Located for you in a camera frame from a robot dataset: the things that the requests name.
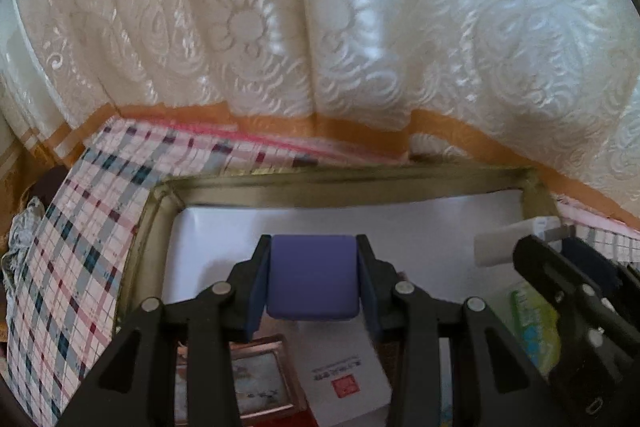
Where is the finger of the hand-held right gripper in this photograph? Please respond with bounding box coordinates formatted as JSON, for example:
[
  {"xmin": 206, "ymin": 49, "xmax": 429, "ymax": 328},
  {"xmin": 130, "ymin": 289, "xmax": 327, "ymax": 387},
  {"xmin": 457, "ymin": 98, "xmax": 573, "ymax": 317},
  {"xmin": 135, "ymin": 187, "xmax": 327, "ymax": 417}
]
[
  {"xmin": 512, "ymin": 234, "xmax": 607, "ymax": 324},
  {"xmin": 560, "ymin": 237, "xmax": 627, "ymax": 297}
]

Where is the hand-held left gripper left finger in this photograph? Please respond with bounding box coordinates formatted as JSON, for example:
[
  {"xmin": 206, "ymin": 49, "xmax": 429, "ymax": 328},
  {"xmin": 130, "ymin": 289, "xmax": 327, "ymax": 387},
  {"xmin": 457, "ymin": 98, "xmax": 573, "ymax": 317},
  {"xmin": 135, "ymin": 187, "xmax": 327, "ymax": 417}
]
[{"xmin": 57, "ymin": 234, "xmax": 273, "ymax": 427}]

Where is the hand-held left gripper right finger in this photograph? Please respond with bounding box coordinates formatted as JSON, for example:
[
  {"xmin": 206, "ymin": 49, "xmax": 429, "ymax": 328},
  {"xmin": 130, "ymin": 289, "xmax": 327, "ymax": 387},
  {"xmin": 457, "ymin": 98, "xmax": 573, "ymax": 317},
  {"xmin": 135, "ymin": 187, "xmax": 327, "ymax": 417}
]
[{"xmin": 356, "ymin": 234, "xmax": 568, "ymax": 427}]

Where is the white charger plug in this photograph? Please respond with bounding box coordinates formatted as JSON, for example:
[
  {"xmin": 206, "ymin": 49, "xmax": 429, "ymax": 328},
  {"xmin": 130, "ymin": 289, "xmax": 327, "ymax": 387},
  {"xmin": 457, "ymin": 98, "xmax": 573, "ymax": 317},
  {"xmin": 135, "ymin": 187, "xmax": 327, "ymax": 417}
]
[{"xmin": 474, "ymin": 216, "xmax": 576, "ymax": 269}]

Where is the purple box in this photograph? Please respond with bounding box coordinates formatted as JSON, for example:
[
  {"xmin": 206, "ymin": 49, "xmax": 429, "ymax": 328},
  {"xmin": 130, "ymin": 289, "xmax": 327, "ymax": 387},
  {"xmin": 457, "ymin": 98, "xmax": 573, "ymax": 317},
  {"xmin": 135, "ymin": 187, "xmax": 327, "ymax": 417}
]
[{"xmin": 266, "ymin": 234, "xmax": 361, "ymax": 322}]

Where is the green building block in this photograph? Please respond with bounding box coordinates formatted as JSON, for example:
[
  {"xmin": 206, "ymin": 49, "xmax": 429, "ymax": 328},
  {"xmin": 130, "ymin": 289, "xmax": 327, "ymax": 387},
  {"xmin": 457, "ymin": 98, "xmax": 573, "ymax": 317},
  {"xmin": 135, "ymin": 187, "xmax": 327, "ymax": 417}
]
[{"xmin": 509, "ymin": 284, "xmax": 562, "ymax": 375}]

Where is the white box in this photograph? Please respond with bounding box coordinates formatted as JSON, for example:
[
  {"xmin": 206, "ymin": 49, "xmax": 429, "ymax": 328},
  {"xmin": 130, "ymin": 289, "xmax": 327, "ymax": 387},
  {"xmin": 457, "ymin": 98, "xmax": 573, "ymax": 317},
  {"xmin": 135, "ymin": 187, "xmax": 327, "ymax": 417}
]
[{"xmin": 295, "ymin": 321, "xmax": 393, "ymax": 425}]

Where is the pink box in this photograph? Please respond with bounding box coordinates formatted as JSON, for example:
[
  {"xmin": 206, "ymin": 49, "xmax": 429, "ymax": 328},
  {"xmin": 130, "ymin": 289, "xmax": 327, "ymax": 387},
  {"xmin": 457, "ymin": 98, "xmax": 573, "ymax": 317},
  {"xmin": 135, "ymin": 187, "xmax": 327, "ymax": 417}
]
[{"xmin": 175, "ymin": 334, "xmax": 307, "ymax": 423}]

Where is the gold rectangular tin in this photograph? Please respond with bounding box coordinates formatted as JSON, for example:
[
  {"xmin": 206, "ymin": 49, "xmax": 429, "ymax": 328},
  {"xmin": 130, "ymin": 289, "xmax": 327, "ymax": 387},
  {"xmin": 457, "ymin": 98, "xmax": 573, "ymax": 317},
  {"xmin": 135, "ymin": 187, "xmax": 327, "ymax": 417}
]
[{"xmin": 115, "ymin": 164, "xmax": 563, "ymax": 427}]

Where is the white paper sheet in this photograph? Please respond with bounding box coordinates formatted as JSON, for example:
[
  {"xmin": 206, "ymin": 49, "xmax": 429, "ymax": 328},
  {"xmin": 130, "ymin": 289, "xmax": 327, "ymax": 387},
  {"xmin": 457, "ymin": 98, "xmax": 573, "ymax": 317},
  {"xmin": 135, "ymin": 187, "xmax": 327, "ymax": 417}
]
[{"xmin": 165, "ymin": 189, "xmax": 531, "ymax": 333}]

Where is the plaid tablecloth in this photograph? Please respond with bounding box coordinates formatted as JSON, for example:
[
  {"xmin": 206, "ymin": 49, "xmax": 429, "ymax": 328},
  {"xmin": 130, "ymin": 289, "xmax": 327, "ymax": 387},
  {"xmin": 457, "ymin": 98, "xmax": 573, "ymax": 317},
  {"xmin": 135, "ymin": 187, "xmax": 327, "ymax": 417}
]
[{"xmin": 7, "ymin": 117, "xmax": 640, "ymax": 425}]

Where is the grey lace cloth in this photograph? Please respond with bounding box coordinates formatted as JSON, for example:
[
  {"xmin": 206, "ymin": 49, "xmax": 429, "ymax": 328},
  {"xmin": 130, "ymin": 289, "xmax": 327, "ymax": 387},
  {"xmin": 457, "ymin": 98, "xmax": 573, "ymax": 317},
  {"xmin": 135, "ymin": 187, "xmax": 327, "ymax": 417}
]
[{"xmin": 0, "ymin": 197, "xmax": 48, "ymax": 308}]

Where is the cream lace curtain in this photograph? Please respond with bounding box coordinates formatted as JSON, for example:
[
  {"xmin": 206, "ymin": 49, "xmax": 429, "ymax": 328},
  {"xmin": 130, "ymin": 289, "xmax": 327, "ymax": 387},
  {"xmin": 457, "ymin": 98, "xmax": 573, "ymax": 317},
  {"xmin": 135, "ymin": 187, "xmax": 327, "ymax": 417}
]
[{"xmin": 0, "ymin": 0, "xmax": 640, "ymax": 228}]

